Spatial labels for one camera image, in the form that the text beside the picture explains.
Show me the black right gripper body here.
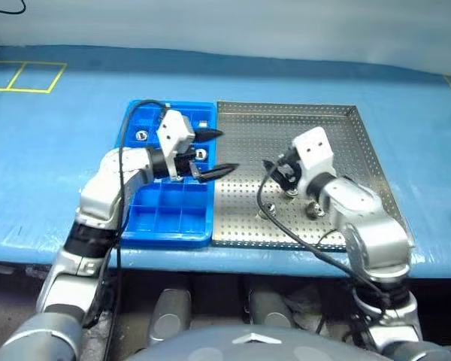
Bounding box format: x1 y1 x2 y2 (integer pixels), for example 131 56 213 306
277 147 304 190

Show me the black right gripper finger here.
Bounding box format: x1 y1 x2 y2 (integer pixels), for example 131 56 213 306
274 171 298 193
262 159 283 179

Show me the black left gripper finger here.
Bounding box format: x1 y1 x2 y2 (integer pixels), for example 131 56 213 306
193 128 225 143
189 161 241 184

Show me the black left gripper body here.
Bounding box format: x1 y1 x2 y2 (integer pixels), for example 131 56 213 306
174 145 198 181

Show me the perforated steel tray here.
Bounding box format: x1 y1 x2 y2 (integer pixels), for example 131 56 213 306
211 100 414 252

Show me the blue plastic compartment tray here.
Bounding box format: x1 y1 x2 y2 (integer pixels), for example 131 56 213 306
112 99 216 249

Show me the grey robot torso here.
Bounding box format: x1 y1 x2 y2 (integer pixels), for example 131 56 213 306
123 324 394 361

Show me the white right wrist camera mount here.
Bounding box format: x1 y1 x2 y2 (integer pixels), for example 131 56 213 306
291 126 337 197

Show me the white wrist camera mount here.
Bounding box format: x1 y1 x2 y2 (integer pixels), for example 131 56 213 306
156 110 196 178
291 126 337 197

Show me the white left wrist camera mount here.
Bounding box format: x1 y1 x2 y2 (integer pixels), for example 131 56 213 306
156 110 196 178

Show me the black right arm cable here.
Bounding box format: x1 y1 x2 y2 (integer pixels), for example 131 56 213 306
256 151 398 339

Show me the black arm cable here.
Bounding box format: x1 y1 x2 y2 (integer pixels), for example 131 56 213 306
256 151 398 339
85 99 171 361

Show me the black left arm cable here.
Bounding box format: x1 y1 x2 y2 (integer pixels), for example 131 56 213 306
85 99 171 361

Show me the thin black wall cable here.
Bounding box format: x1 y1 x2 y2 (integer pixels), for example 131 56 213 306
0 0 27 16

